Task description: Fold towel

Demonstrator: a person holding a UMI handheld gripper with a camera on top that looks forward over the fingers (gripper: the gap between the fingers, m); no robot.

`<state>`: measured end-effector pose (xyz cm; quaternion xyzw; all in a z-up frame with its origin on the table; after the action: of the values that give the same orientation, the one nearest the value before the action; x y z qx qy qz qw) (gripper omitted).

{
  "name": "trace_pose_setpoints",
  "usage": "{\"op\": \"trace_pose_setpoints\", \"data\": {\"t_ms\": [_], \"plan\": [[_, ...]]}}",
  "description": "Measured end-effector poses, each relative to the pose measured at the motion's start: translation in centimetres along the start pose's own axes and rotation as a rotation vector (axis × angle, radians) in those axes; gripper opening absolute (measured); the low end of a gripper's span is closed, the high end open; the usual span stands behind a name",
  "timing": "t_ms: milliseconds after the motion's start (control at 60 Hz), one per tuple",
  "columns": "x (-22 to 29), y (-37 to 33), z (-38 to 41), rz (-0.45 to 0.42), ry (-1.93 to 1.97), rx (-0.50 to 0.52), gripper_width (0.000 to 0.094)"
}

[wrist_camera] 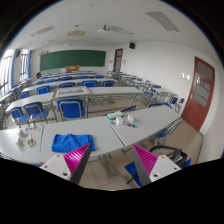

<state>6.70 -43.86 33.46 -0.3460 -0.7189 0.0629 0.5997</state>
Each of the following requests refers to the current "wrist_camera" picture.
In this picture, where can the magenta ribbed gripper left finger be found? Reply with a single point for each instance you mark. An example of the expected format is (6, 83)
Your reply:
(69, 166)

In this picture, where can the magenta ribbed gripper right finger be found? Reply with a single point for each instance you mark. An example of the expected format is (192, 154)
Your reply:
(151, 167)

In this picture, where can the blue towel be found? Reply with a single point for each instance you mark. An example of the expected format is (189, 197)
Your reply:
(69, 142)

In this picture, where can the blue chair right of desk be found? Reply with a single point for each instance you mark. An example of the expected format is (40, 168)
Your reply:
(160, 138)

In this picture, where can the small coloured items on desk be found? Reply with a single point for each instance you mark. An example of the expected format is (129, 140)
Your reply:
(132, 125)

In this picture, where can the small brass object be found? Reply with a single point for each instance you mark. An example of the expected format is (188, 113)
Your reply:
(31, 141)

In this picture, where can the white box on desk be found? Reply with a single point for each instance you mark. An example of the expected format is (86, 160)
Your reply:
(131, 118)

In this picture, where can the white object left desk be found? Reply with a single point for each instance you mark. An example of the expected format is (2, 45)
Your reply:
(19, 142)

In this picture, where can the white cup on desk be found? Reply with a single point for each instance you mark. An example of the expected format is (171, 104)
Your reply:
(119, 121)

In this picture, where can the blue chair behind front desk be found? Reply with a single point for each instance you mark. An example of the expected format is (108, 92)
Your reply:
(71, 108)

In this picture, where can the white and green box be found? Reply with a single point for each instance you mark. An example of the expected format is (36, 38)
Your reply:
(114, 115)

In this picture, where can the blue chair left middle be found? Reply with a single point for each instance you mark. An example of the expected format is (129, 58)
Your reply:
(36, 112)

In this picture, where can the grey desk second row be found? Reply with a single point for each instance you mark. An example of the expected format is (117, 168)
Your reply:
(87, 94)

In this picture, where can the blue chair far left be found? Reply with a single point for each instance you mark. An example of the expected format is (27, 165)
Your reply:
(18, 116)

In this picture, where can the red-brown side door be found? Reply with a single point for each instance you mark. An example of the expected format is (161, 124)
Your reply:
(201, 94)

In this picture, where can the wooden lectern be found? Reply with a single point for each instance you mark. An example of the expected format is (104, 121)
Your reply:
(72, 68)

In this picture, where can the green chalkboard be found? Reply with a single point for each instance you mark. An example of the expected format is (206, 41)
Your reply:
(83, 58)

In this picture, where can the red-brown far door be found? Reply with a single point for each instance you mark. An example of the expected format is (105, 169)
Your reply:
(117, 59)

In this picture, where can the left windows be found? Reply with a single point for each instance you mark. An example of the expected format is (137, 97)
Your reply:
(14, 69)

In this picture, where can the ceiling projector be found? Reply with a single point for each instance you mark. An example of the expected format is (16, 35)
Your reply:
(104, 30)

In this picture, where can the black wall speaker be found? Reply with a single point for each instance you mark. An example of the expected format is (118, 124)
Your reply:
(132, 45)

